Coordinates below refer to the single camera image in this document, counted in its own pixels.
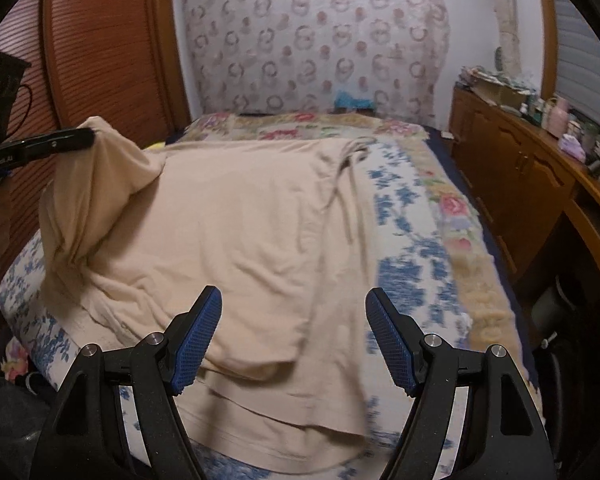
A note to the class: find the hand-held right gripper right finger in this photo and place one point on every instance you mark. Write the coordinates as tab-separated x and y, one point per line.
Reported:
390	340

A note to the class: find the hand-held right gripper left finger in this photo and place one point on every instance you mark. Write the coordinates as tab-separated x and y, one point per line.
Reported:
195	345

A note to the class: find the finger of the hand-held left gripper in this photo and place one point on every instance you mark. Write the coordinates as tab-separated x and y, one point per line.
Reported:
60	141

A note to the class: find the beige printed t-shirt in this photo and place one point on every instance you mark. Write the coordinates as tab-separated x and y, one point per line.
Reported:
240	220

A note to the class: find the blue floral white blanket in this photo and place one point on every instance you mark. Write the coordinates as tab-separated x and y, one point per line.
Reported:
410	260

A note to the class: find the wooden louvered wardrobe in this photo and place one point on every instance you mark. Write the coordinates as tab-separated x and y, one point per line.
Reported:
100	50

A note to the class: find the rose floral fleece blanket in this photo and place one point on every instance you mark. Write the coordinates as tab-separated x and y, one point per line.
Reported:
452	210

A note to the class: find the black chair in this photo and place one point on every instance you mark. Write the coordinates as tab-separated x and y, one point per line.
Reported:
555	360

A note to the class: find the pink floral cloth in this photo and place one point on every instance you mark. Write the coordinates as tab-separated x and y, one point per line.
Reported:
15	362

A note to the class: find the wooden dresser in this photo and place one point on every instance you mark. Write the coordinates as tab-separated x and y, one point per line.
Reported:
520	170

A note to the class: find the small blue cloth item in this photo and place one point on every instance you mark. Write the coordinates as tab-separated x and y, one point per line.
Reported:
352	100

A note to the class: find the purple fluffy item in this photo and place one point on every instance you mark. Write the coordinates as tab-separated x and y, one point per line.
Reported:
572	147

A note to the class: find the pink cup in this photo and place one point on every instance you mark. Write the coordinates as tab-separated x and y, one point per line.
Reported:
559	117

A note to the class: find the grey window blind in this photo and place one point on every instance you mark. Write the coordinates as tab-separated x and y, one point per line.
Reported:
587	55

